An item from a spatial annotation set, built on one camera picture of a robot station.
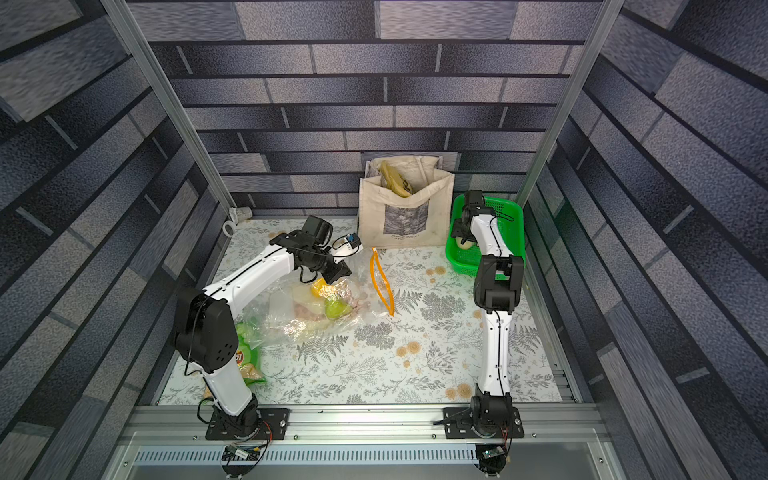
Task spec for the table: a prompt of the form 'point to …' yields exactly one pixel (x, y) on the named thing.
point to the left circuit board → (239, 452)
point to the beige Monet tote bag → (423, 219)
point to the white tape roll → (230, 223)
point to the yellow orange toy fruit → (320, 288)
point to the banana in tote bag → (394, 179)
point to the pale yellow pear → (467, 245)
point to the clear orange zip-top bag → (291, 313)
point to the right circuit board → (491, 459)
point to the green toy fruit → (335, 308)
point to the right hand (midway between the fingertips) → (467, 231)
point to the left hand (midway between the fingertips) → (349, 267)
